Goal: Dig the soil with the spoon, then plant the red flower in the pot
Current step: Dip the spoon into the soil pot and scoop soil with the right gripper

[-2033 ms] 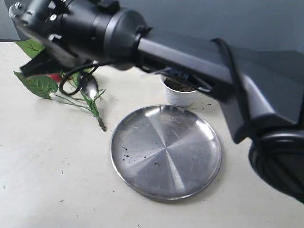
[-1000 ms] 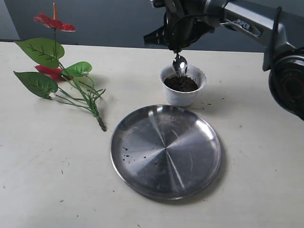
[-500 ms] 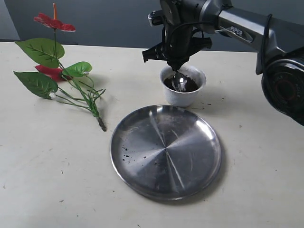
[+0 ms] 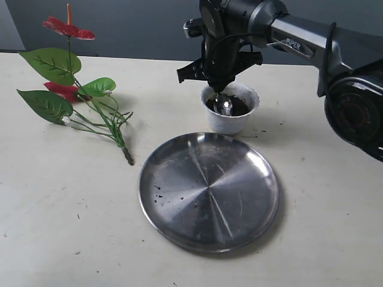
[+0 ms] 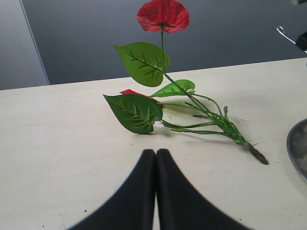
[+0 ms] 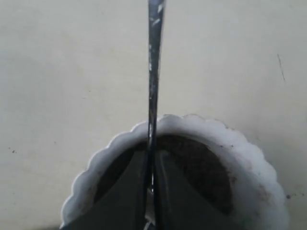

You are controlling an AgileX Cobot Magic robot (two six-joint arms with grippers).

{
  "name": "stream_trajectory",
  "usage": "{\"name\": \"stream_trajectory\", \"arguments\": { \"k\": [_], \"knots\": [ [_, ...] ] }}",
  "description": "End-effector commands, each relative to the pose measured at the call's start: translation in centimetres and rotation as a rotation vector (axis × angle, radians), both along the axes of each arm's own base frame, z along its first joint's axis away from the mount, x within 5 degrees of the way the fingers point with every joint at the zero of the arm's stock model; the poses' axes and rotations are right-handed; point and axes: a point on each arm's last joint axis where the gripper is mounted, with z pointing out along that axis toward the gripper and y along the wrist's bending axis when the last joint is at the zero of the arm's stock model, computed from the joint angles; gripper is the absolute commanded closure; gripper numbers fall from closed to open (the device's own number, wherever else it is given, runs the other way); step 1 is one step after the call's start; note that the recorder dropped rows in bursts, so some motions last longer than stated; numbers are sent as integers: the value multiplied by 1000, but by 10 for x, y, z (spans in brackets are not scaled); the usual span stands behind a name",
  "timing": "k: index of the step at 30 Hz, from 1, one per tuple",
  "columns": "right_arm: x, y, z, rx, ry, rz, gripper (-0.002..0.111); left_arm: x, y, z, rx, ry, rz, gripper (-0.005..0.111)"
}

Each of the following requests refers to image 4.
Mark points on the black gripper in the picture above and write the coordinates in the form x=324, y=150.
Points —
x=221, y=58

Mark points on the steel spork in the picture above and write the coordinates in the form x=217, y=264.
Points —
x=223, y=104

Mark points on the artificial red anthurium plant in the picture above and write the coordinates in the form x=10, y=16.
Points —
x=90, y=108

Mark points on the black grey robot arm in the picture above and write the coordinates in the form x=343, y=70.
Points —
x=349, y=63

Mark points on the white flower pot with soil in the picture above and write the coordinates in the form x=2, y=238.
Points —
x=245, y=102

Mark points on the round steel plate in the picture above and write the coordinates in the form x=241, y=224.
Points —
x=208, y=193

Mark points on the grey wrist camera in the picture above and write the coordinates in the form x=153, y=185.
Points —
x=193, y=28

